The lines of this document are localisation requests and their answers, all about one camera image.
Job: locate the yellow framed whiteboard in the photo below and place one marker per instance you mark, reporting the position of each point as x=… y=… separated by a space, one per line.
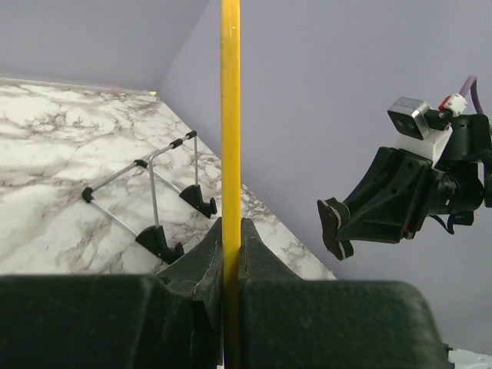
x=231 y=172

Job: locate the black wire whiteboard stand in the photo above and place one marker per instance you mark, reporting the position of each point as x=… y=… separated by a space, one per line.
x=153 y=238

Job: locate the green whiteboard eraser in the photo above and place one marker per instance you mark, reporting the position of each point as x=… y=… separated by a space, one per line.
x=333 y=215

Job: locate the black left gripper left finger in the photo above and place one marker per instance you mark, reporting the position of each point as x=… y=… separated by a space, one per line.
x=168 y=320

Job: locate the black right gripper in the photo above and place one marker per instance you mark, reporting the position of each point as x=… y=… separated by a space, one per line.
x=399 y=190

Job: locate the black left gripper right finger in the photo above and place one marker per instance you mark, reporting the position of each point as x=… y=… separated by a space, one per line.
x=289 y=322

